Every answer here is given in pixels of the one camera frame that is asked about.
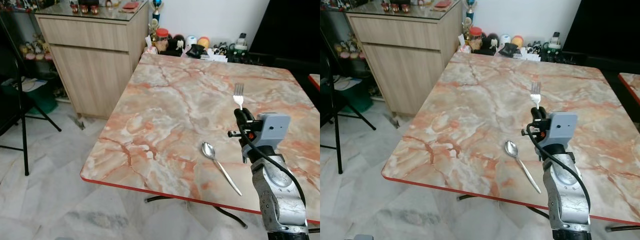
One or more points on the black folding chair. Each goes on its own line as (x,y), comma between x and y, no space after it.
(338,120)
(22,110)

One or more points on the silver metal spoon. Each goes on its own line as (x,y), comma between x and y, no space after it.
(511,148)
(208,150)

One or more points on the yellow orange round toy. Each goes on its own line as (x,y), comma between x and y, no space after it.
(517,40)
(203,42)

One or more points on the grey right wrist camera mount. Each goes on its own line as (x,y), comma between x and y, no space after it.
(563,127)
(274,128)

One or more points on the gold and blue trophy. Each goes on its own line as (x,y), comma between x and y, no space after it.
(157,10)
(470,9)

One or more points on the black plush toy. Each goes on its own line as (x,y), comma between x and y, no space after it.
(491,43)
(176,45)

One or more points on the red-lidded glass jar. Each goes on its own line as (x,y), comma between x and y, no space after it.
(475,39)
(162,41)

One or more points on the light wooden cabinet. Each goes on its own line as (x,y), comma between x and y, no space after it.
(95,65)
(405,62)

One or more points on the green storage box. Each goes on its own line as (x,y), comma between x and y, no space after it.
(357,97)
(42,97)

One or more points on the black metal table leg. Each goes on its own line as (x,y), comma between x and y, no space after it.
(227,214)
(537,211)

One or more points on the red-edged marble side table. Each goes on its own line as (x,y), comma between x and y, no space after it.
(315,81)
(631,86)

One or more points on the dark bottle with white cap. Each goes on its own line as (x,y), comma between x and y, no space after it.
(555,47)
(241,49)

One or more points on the flat red case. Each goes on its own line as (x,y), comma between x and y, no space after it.
(131,5)
(443,4)

